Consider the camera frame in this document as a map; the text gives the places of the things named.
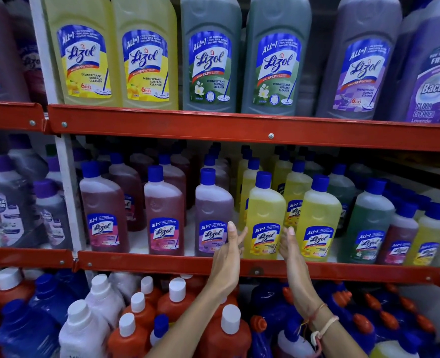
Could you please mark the person's left hand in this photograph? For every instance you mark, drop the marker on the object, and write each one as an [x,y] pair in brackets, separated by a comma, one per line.
[225,266]

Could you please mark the person's right hand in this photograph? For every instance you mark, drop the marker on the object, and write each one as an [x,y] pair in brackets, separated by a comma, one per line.
[296,272]

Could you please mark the person's right thumb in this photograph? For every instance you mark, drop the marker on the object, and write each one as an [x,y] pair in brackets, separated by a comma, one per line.
[282,246]

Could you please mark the person's left thumb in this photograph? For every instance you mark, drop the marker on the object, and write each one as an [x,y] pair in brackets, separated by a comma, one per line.
[243,235]

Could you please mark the person's left forearm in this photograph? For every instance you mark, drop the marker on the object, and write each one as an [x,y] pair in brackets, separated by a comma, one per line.
[190,324]

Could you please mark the group of yellow cleaner bottles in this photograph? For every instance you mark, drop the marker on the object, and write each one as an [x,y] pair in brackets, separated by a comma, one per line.
[264,216]

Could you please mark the small lavender cleaner bottle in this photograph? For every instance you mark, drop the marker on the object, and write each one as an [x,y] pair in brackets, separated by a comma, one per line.
[213,219]
[216,171]

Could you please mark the small green cleaner bottle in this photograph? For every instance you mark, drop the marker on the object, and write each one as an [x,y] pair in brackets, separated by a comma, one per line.
[369,227]
[341,190]

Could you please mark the white thread wristband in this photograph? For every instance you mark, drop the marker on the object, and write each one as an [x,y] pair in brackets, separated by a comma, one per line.
[325,327]

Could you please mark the white bottle with blue cap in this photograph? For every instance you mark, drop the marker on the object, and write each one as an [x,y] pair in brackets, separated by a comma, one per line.
[294,344]
[395,348]
[159,329]

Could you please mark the group of orange white-capped bottles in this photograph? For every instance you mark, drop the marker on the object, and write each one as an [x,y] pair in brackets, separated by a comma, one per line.
[225,339]

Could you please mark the group of blue orange-capped bottles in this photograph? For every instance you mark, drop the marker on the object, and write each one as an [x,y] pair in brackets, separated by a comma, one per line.
[369,313]

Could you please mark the single small pink bottle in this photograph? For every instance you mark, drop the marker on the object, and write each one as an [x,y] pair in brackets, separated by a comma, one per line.
[399,238]

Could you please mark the group of pink cleaner bottles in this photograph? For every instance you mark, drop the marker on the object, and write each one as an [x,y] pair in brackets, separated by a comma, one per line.
[104,212]

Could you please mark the single small yellow bottle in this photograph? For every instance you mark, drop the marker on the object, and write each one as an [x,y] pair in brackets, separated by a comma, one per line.
[428,238]

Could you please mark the large green cleaner bottle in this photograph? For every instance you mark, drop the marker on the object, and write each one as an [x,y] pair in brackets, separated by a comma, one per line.
[276,59]
[210,59]

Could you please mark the grey bottle with purple cap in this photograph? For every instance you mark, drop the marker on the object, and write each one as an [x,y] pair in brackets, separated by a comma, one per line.
[54,219]
[7,208]
[54,169]
[27,160]

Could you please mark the large lavender cleaner bottle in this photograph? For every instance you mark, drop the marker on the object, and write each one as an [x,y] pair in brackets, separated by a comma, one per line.
[358,63]

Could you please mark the large yellow cleaner bottle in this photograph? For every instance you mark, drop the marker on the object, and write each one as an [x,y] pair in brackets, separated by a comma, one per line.
[82,52]
[147,55]

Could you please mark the large purple floor cleaner bottle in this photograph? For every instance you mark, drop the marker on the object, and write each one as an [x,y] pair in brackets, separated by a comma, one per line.
[434,78]
[393,63]

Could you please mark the long red metal shelf rail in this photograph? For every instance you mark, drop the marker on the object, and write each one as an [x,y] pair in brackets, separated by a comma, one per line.
[242,127]
[190,263]

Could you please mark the white shelf upright post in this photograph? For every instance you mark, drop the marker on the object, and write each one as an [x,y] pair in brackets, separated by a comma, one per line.
[67,175]

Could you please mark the short red metal shelf rail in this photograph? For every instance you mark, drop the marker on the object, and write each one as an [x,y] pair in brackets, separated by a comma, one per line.
[11,116]
[26,257]

